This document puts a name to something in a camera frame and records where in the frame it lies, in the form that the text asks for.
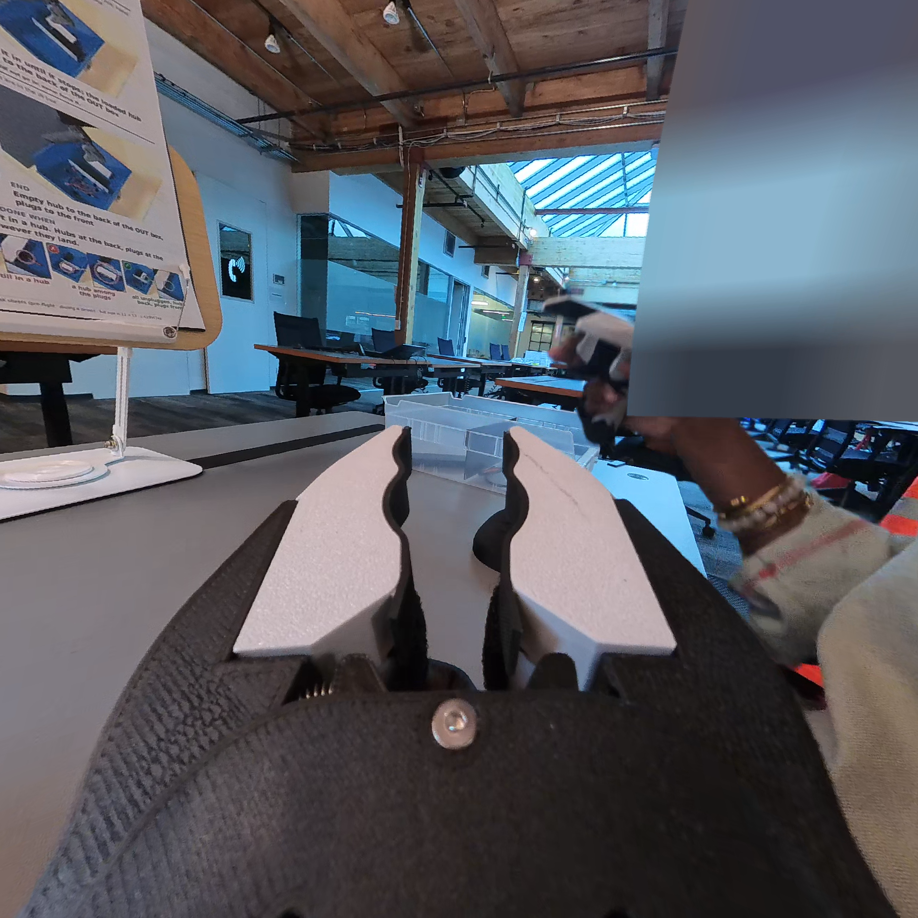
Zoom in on black office chair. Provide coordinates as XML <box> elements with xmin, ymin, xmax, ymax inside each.
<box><xmin>273</xmin><ymin>312</ymin><xmax>361</xmax><ymax>418</ymax></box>

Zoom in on rounded wooden poster board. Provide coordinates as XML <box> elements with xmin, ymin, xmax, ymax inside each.
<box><xmin>0</xmin><ymin>143</ymin><xmax>223</xmax><ymax>354</ymax></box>

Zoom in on clear plastic bin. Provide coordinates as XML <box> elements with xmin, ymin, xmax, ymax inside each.
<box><xmin>382</xmin><ymin>391</ymin><xmax>601</xmax><ymax>497</ymax></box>

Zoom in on instruction poster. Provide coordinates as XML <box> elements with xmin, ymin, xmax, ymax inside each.
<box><xmin>0</xmin><ymin>0</ymin><xmax>207</xmax><ymax>336</ymax></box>

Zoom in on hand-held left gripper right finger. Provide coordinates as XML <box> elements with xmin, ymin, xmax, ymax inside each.
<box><xmin>482</xmin><ymin>426</ymin><xmax>679</xmax><ymax>691</ymax></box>

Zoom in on white poster stand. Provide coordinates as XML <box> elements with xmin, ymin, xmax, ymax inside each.
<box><xmin>0</xmin><ymin>346</ymin><xmax>204</xmax><ymax>522</ymax></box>

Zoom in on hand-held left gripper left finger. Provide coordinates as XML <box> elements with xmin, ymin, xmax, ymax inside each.
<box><xmin>231</xmin><ymin>425</ymin><xmax>430</xmax><ymax>691</ymax></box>

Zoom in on black door sign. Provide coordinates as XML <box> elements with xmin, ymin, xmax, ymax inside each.
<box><xmin>218</xmin><ymin>223</ymin><xmax>254</xmax><ymax>302</ymax></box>

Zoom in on person's right hand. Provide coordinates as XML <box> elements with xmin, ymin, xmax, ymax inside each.
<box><xmin>548</xmin><ymin>337</ymin><xmax>786</xmax><ymax>509</ymax></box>

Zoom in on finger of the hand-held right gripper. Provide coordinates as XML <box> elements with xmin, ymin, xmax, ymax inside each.
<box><xmin>574</xmin><ymin>310</ymin><xmax>636</xmax><ymax>363</ymax></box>

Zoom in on wooden desk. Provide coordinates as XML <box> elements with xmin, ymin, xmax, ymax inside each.
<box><xmin>254</xmin><ymin>343</ymin><xmax>431</xmax><ymax>418</ymax></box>
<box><xmin>495</xmin><ymin>376</ymin><xmax>596</xmax><ymax>403</ymax></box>

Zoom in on black quilted wrist rest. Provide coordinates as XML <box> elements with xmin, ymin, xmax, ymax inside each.
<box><xmin>471</xmin><ymin>511</ymin><xmax>519</xmax><ymax>572</ymax></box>

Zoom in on gold bracelets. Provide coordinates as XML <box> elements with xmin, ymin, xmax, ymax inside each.
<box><xmin>713</xmin><ymin>473</ymin><xmax>815</xmax><ymax>535</ymax></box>

